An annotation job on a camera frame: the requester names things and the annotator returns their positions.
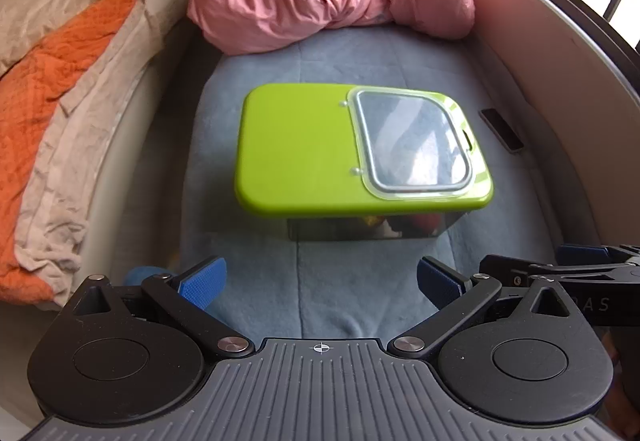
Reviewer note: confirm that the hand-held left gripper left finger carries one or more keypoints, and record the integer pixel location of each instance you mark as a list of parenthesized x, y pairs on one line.
[(202, 282)]

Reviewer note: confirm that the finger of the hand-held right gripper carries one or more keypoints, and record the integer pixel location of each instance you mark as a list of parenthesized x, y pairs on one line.
[(510, 266), (587, 252)]

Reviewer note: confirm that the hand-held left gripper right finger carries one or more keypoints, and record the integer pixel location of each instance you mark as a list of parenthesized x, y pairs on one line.
[(439, 282)]

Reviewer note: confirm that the dark transparent storage box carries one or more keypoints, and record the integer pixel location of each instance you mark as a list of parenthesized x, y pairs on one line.
[(350, 227)]

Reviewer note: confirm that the green box lid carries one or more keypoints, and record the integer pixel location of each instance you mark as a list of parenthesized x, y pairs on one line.
[(295, 151)]

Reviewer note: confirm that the red toy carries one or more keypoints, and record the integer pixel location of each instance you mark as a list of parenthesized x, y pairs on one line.
[(429, 222)]

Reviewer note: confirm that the black smartphone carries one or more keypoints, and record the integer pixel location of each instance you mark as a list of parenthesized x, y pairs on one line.
[(501, 130)]

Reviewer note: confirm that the grey-blue mat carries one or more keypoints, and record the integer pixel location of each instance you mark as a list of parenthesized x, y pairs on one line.
[(240, 86)]

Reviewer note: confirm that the orange blanket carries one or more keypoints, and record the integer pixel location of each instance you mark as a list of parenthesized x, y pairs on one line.
[(40, 86)]

